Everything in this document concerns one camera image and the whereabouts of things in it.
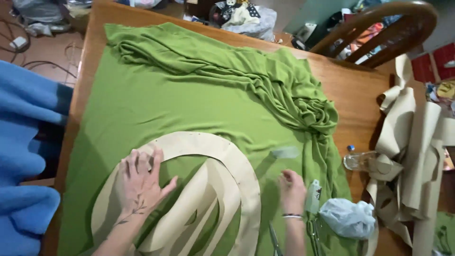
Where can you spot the heap of grey plastic bags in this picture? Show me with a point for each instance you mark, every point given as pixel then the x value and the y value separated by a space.
pixel 39 16

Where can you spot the curved beige paper pattern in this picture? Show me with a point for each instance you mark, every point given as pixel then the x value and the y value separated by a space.
pixel 217 145

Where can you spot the translucent plastic piece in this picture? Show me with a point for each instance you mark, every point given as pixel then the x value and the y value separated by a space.
pixel 285 152

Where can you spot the clear glass jar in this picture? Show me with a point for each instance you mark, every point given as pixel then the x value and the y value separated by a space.
pixel 357 161

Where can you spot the clear bag of fabric scraps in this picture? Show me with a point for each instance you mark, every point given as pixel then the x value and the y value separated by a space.
pixel 245 17

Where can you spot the silver scissors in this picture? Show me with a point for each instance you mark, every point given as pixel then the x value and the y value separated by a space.
pixel 274 240

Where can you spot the dark wooden chair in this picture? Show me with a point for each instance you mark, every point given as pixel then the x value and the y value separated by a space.
pixel 376 21

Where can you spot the small green cloth piece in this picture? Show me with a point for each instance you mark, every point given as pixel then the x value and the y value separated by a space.
pixel 444 234

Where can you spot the red box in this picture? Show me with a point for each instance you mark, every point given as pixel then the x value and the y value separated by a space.
pixel 433 64

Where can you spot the white power adapter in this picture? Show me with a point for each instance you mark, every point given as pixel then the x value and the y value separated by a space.
pixel 18 42

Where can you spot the pale blue plastic bag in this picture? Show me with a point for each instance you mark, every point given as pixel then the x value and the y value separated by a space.
pixel 346 218

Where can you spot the blue fleece blanket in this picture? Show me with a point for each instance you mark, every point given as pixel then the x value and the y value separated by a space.
pixel 21 142

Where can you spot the heap of colourful clutter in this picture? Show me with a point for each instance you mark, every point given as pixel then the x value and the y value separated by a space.
pixel 355 32

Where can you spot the small white packet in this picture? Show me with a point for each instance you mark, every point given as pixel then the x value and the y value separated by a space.
pixel 313 195

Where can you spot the heap of beige paper patterns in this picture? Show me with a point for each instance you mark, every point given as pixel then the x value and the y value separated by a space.
pixel 416 149

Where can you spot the person's right hand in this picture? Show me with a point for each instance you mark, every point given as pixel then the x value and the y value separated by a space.
pixel 293 195

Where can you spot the person's right fingers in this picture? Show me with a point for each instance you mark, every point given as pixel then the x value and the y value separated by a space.
pixel 288 177

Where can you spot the large green fabric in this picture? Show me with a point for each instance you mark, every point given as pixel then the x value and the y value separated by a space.
pixel 185 106

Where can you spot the person's left hand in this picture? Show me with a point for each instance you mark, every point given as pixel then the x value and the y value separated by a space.
pixel 140 188

